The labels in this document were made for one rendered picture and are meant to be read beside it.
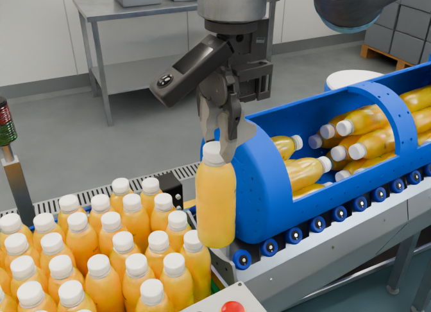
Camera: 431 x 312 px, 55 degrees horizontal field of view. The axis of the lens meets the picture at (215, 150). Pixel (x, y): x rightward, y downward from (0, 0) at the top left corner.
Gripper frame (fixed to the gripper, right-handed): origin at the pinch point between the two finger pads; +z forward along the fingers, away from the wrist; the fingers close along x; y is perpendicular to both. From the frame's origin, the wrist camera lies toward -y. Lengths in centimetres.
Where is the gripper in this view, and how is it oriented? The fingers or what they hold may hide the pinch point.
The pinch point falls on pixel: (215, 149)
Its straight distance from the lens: 64.4
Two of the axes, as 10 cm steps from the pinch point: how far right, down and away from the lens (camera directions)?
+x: -5.3, -4.5, 7.2
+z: -0.2, 8.5, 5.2
